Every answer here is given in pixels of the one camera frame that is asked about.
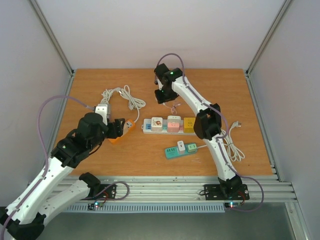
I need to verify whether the pink usb cable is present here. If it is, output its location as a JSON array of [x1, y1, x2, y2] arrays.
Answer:
[[161, 100, 183, 115]]

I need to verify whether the white round-corner adapter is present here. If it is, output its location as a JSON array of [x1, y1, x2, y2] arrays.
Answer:
[[167, 115, 181, 123]]

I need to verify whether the white cube socket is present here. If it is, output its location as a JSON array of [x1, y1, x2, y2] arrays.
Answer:
[[150, 117, 163, 132]]

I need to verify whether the pink cube socket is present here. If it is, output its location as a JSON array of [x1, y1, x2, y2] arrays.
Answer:
[[167, 122, 180, 133]]

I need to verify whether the yellow cube socket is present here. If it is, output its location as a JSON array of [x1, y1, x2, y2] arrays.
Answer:
[[183, 117, 196, 134]]

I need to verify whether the white usb charger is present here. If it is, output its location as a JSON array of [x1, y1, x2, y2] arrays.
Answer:
[[177, 140, 186, 154]]

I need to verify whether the green plug adapter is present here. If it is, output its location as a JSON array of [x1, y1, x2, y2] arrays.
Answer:
[[187, 143, 198, 153]]

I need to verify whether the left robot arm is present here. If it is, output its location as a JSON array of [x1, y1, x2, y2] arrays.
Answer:
[[0, 112, 125, 240]]

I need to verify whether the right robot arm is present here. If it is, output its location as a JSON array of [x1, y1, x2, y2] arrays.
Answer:
[[154, 63, 243, 199]]

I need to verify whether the orange power strip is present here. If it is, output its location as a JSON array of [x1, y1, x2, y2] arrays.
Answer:
[[108, 119, 136, 145]]

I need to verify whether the long white power strip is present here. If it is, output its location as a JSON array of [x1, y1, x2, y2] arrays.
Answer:
[[141, 117, 196, 136]]

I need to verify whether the teal power strip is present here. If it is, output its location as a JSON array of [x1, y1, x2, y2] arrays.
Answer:
[[164, 140, 198, 160]]

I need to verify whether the orange strip white cable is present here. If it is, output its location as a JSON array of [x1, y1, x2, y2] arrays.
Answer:
[[118, 84, 146, 124]]

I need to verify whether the purple strip white cable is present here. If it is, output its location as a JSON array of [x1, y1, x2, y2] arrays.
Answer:
[[100, 87, 123, 106]]

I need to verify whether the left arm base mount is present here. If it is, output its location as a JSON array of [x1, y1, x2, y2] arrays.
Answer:
[[84, 184, 117, 201]]

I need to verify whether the slotted cable duct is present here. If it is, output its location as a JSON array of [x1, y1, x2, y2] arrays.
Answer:
[[65, 202, 225, 214]]

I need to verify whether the white power strip cable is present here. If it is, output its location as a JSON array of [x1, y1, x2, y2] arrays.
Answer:
[[197, 121, 246, 163]]

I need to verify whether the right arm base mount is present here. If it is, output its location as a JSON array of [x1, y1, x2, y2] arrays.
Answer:
[[203, 184, 250, 201]]

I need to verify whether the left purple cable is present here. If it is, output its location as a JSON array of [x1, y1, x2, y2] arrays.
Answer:
[[0, 95, 97, 236]]

